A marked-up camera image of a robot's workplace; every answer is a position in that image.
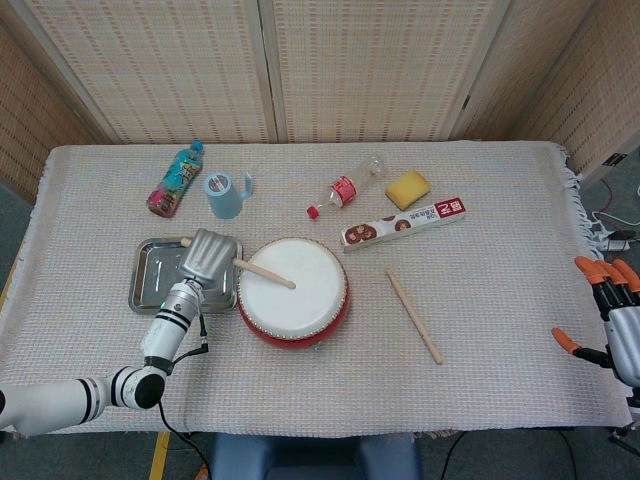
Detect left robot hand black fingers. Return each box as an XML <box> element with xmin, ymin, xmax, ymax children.
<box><xmin>179</xmin><ymin>228</ymin><xmax>241</xmax><ymax>291</ymax></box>

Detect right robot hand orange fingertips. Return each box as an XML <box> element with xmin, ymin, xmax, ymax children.
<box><xmin>551</xmin><ymin>255</ymin><xmax>640</xmax><ymax>389</ymax></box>

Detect wooden drumstick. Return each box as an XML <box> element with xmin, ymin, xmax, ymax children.
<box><xmin>179</xmin><ymin>237</ymin><xmax>297</xmax><ymax>290</ymax></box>
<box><xmin>385</xmin><ymin>270</ymin><xmax>445</xmax><ymax>366</ymax></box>

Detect red drum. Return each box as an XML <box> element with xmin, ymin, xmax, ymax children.
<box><xmin>236</xmin><ymin>237</ymin><xmax>353</xmax><ymax>351</ymax></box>

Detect rectangular metal tray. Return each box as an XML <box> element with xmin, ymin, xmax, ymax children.
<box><xmin>128</xmin><ymin>236</ymin><xmax>245</xmax><ymax>315</ymax></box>

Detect light blue plastic mug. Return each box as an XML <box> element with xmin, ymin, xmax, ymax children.
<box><xmin>203</xmin><ymin>170</ymin><xmax>255</xmax><ymax>221</ymax></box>

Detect colourful drink bottle blue cap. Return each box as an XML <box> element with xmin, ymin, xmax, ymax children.
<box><xmin>145</xmin><ymin>140</ymin><xmax>207</xmax><ymax>219</ymax></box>

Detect woven beige tablecloth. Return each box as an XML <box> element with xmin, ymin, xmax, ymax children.
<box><xmin>0</xmin><ymin>140</ymin><xmax>632</xmax><ymax>435</ymax></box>

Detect clear bottle red cap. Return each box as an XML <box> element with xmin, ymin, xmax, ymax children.
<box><xmin>306</xmin><ymin>154</ymin><xmax>387</xmax><ymax>220</ymax></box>

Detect bamboo folding screen panel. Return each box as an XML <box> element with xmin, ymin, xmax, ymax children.
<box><xmin>517</xmin><ymin>0</ymin><xmax>640</xmax><ymax>189</ymax></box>
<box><xmin>257</xmin><ymin>0</ymin><xmax>516</xmax><ymax>144</ymax></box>
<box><xmin>0</xmin><ymin>0</ymin><xmax>279</xmax><ymax>146</ymax></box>
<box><xmin>452</xmin><ymin>0</ymin><xmax>599</xmax><ymax>144</ymax></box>
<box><xmin>0</xmin><ymin>14</ymin><xmax>101</xmax><ymax>201</ymax></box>

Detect long cling film box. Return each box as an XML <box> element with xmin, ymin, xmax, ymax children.
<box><xmin>340</xmin><ymin>198</ymin><xmax>471</xmax><ymax>254</ymax></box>

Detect yellow floor tape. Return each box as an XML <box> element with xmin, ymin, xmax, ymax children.
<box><xmin>148</xmin><ymin>432</ymin><xmax>172</xmax><ymax>480</ymax></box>

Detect yellow sponge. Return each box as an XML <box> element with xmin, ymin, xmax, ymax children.
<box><xmin>384</xmin><ymin>169</ymin><xmax>433</xmax><ymax>211</ymax></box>

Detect black arm cable with plug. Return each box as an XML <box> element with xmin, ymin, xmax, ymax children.
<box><xmin>157</xmin><ymin>310</ymin><xmax>212</xmax><ymax>480</ymax></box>

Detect white cable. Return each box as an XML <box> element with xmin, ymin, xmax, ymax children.
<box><xmin>593</xmin><ymin>209</ymin><xmax>640</xmax><ymax>229</ymax></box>

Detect red cable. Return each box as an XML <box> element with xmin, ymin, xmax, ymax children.
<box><xmin>598</xmin><ymin>177</ymin><xmax>617</xmax><ymax>214</ymax></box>

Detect black floor cable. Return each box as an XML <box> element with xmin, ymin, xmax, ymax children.
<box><xmin>443</xmin><ymin>429</ymin><xmax>471</xmax><ymax>480</ymax></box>

